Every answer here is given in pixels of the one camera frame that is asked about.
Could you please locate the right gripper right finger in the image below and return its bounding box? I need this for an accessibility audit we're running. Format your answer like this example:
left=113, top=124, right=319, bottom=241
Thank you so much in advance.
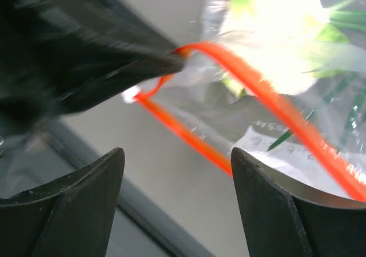
left=231, top=148, right=365, bottom=256

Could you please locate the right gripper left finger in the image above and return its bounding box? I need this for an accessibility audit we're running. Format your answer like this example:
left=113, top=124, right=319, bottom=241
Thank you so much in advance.
left=1, top=148, right=125, bottom=256

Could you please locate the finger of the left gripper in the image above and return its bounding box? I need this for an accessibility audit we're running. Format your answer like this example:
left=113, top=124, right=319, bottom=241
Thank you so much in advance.
left=1, top=0, right=184, bottom=115

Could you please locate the red-zip bag with food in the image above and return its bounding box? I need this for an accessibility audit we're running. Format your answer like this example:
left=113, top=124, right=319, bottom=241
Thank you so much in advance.
left=121, top=0, right=365, bottom=202

